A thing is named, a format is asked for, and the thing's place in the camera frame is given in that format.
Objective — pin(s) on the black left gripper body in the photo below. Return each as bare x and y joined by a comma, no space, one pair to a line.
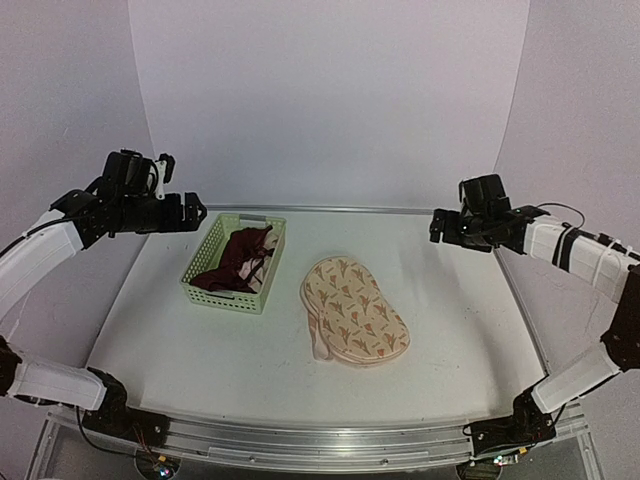
134,216

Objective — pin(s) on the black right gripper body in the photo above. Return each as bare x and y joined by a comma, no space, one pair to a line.
473,237

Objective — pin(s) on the green plastic basket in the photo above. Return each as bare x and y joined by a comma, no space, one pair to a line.
209,252

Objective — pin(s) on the dark red bra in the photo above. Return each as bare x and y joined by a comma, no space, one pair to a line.
224,276

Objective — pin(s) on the floral mesh laundry bag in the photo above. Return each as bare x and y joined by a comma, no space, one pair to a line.
349,319

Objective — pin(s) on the beige bra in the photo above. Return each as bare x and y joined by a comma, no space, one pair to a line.
257,248

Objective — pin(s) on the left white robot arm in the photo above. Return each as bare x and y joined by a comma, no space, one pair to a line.
39,364

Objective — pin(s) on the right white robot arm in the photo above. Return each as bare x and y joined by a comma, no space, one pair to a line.
578,290

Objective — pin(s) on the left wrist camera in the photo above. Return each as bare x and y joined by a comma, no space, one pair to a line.
162,169

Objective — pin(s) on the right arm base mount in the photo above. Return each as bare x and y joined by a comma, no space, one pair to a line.
525,427

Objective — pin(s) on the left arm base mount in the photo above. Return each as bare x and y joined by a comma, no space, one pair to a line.
115,418

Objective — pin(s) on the aluminium front rail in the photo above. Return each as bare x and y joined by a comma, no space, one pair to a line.
319,420

